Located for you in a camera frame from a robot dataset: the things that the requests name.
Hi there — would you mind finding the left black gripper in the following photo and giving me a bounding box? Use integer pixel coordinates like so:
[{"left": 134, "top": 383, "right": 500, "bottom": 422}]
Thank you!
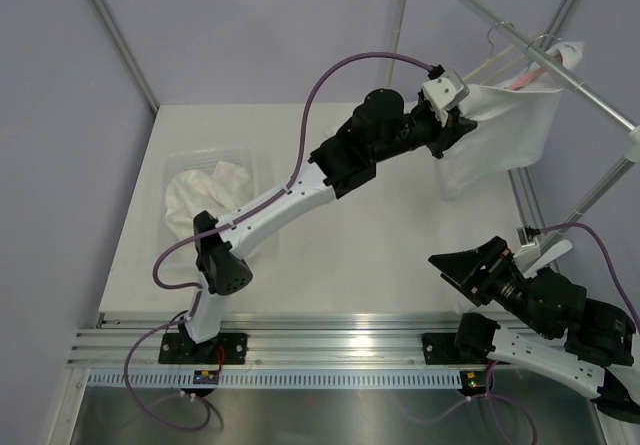
[{"left": 371, "top": 103, "right": 476, "bottom": 164}]

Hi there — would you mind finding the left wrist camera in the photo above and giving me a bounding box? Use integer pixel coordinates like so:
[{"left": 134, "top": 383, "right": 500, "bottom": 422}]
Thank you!
[{"left": 421, "top": 65, "right": 470, "bottom": 125}]

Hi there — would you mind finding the cream plastic hanger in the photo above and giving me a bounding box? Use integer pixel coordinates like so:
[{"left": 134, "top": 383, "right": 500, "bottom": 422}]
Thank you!
[{"left": 463, "top": 45, "right": 530, "bottom": 86}]

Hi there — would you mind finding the aluminium mounting rail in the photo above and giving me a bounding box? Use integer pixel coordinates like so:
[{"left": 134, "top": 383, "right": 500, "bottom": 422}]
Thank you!
[{"left": 67, "top": 314, "right": 556, "bottom": 371}]

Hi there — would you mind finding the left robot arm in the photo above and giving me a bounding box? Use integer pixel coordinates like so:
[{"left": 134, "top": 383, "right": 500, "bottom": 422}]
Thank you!
[{"left": 178, "top": 80, "right": 477, "bottom": 363}]

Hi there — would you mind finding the cream white skirt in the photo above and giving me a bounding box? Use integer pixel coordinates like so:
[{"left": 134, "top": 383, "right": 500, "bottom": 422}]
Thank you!
[{"left": 164, "top": 161, "right": 254, "bottom": 240}]

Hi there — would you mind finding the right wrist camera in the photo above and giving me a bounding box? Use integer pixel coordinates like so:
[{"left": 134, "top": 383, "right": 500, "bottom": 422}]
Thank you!
[{"left": 516, "top": 225, "right": 541, "bottom": 255}]

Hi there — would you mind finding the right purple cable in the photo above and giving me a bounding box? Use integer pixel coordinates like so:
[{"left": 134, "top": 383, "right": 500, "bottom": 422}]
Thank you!
[{"left": 534, "top": 222, "right": 640, "bottom": 336}]

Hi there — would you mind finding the white skirt pink hanger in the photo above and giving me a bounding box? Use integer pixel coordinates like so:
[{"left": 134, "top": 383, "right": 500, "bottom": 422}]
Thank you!
[{"left": 435, "top": 64, "right": 563, "bottom": 200}]

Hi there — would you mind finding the pink plastic hanger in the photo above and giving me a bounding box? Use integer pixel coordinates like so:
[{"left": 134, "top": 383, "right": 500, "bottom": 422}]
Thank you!
[{"left": 507, "top": 68, "right": 545, "bottom": 91}]

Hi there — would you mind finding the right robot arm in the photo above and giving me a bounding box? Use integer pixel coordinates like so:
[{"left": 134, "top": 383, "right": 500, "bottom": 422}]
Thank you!
[{"left": 428, "top": 236, "right": 639, "bottom": 424}]

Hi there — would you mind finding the white plastic basket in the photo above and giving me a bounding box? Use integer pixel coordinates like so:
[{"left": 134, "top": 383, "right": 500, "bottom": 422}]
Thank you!
[{"left": 156, "top": 147, "right": 274, "bottom": 252}]

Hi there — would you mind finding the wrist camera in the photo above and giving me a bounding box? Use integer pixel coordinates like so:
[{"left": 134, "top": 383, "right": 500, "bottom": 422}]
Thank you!
[
  {"left": 516, "top": 225, "right": 541, "bottom": 255},
  {"left": 421, "top": 65, "right": 470, "bottom": 125}
]

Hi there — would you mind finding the white slotted cable duct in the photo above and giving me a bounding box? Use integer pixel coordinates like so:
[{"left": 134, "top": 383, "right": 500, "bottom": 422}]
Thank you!
[{"left": 88, "top": 369, "right": 462, "bottom": 390}]

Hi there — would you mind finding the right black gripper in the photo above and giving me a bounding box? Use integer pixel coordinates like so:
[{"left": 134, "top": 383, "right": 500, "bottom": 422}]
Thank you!
[{"left": 428, "top": 234, "right": 554, "bottom": 337}]

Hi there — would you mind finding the silver clothes rack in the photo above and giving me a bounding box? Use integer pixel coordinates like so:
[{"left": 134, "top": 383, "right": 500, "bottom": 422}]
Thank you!
[{"left": 379, "top": 0, "right": 640, "bottom": 266}]

